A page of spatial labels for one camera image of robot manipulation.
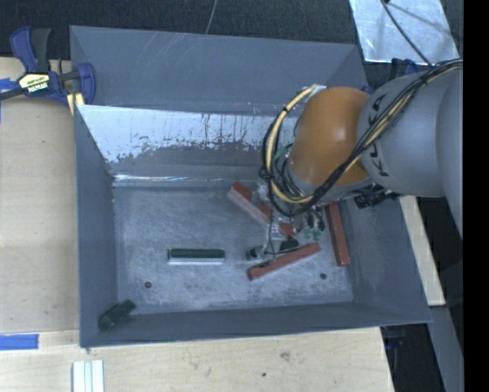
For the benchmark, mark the dark green flat block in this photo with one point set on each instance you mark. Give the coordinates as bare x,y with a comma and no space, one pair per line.
196,254
115,314

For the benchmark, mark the grey metal bin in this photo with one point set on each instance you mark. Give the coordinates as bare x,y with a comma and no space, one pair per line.
195,219

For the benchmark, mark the red-brown flat block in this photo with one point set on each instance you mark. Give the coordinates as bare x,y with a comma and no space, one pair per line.
246,202
293,259
339,239

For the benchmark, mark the black cylinder on white bracket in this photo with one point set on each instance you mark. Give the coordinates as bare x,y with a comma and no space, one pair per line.
292,244

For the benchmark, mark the brown cardboard board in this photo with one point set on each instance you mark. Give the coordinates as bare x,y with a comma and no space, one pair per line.
36,219

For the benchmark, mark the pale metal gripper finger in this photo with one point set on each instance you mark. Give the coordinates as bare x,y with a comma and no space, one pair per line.
267,246
276,244

